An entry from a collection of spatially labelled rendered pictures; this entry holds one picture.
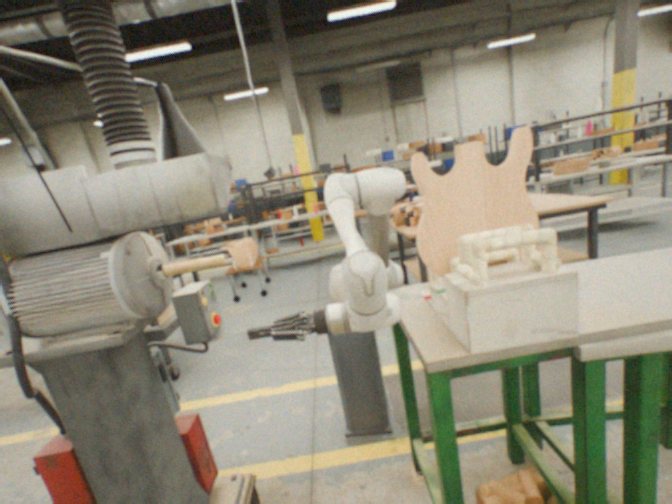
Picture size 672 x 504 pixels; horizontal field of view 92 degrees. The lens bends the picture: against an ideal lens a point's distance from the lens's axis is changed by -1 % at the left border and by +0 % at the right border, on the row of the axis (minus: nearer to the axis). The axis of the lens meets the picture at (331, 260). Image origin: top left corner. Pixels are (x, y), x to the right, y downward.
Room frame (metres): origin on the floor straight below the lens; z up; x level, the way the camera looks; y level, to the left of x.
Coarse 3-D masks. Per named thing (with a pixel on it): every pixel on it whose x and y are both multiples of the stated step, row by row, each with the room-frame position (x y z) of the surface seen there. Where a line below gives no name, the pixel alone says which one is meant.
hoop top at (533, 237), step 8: (528, 232) 0.73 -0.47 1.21; (536, 232) 0.73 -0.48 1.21; (544, 232) 0.73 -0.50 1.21; (552, 232) 0.72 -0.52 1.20; (480, 240) 0.74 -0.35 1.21; (488, 240) 0.73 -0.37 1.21; (496, 240) 0.73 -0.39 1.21; (504, 240) 0.73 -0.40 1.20; (512, 240) 0.73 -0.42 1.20; (520, 240) 0.72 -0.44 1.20; (528, 240) 0.72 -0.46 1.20; (536, 240) 0.72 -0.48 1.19; (544, 240) 0.72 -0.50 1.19; (472, 248) 0.74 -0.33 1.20; (480, 248) 0.73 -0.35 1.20; (488, 248) 0.73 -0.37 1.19; (496, 248) 0.73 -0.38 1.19; (504, 248) 0.73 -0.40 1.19
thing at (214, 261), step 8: (216, 256) 0.93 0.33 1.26; (176, 264) 0.93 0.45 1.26; (184, 264) 0.93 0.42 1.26; (192, 264) 0.93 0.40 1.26; (200, 264) 0.92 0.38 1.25; (208, 264) 0.92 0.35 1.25; (216, 264) 0.93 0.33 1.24; (224, 264) 0.93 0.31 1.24; (168, 272) 0.93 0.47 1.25; (176, 272) 0.93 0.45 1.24; (184, 272) 0.93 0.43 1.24
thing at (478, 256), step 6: (474, 252) 0.73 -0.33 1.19; (480, 252) 0.73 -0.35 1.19; (474, 258) 0.73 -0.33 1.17; (480, 258) 0.73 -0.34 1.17; (474, 264) 0.74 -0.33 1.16; (480, 264) 0.73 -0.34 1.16; (474, 270) 0.74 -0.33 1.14; (480, 270) 0.73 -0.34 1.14; (486, 270) 0.73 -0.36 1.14; (480, 276) 0.73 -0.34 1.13; (486, 276) 0.73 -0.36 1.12; (480, 282) 0.73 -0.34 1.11; (486, 282) 0.73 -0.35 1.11
